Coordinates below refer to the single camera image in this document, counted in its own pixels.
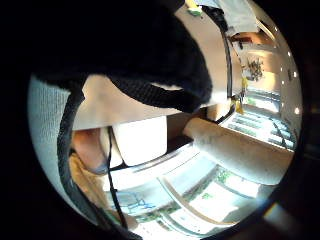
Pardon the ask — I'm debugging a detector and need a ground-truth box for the wide black strap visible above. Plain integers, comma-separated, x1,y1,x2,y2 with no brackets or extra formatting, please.
55,84,141,240

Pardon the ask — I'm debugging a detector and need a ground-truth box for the yellow tag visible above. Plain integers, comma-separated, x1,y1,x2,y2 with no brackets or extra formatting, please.
234,97,245,116

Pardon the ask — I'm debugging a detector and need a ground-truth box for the thin black cable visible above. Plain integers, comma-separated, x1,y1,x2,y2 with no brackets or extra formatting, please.
105,126,129,230

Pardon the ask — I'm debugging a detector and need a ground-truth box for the green and yellow object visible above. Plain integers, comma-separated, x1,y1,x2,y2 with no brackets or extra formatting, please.
185,0,204,18

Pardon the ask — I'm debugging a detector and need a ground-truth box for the dark wall ornament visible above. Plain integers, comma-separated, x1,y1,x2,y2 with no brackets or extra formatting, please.
246,57,265,82

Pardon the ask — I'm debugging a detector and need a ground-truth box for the the person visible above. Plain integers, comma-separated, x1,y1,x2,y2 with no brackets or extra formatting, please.
27,75,134,231

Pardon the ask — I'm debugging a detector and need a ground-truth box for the white cloth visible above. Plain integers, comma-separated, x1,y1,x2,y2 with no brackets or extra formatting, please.
218,0,262,34

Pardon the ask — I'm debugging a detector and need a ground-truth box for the white box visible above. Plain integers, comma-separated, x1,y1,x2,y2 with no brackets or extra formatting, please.
111,115,168,168

